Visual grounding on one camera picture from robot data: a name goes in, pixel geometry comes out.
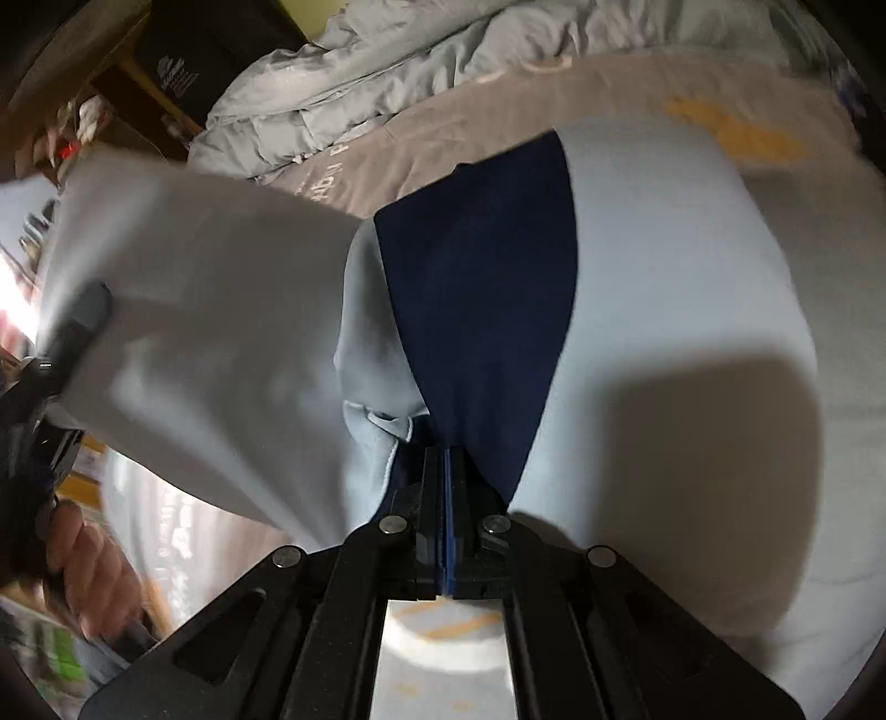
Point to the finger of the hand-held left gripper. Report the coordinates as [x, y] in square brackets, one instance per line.
[79, 325]

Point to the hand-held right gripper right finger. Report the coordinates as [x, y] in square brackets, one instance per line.
[450, 519]

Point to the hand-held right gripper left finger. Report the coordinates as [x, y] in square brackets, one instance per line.
[430, 498]

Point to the white navy varsity jacket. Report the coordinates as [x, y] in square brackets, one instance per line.
[657, 277]

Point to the person's left hand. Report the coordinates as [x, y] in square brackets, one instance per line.
[90, 574]

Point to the cluttered wooden shelf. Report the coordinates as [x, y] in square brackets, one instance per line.
[76, 118]

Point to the black hanging bag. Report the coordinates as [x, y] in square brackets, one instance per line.
[201, 55]

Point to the grey duvet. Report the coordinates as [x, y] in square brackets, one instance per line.
[415, 62]

